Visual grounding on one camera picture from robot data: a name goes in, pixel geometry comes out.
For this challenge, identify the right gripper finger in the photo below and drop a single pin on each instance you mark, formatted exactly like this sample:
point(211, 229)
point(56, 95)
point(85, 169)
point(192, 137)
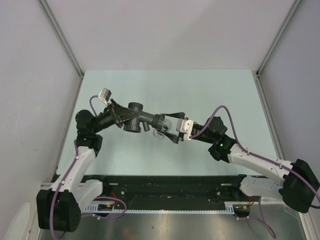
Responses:
point(176, 115)
point(173, 137)

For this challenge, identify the aluminium frame post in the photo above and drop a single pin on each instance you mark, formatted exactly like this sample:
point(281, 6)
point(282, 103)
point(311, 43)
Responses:
point(54, 24)
point(287, 21)

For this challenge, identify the left aluminium frame post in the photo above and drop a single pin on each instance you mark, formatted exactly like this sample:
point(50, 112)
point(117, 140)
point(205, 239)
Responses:
point(54, 24)

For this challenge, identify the right aluminium frame post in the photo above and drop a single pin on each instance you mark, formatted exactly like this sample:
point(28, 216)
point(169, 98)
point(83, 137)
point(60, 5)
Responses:
point(287, 21)

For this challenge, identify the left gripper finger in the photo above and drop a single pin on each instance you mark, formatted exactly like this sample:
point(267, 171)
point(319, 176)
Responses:
point(126, 116)
point(117, 107)

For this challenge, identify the clear plastic threaded connector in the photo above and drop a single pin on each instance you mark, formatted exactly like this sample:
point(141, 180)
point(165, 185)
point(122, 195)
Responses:
point(161, 126)

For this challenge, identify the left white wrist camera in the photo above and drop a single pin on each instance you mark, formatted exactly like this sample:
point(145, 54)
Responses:
point(105, 95)

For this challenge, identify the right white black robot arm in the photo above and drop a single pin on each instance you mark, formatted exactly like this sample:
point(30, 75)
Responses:
point(292, 182)

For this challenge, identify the white slotted cable duct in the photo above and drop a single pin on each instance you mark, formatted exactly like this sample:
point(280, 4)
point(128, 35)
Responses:
point(93, 208)

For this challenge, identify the dark grey pipe fitting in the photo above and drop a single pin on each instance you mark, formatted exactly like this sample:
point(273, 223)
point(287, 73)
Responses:
point(133, 126)

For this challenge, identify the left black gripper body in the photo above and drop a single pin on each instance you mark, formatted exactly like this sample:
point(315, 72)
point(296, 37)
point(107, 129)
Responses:
point(109, 118)

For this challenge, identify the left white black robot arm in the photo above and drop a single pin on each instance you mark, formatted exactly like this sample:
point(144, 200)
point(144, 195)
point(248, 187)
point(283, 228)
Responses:
point(60, 207)

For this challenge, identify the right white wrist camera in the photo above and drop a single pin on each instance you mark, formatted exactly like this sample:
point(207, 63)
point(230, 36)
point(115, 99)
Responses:
point(185, 127)

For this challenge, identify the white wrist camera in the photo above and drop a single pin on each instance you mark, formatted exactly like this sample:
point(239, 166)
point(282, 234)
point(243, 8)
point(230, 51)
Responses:
point(105, 95)
point(185, 127)

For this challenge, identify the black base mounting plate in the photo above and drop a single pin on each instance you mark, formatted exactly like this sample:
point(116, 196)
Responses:
point(173, 192)

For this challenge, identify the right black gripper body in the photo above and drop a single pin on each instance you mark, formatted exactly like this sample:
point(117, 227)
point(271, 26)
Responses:
point(198, 129)

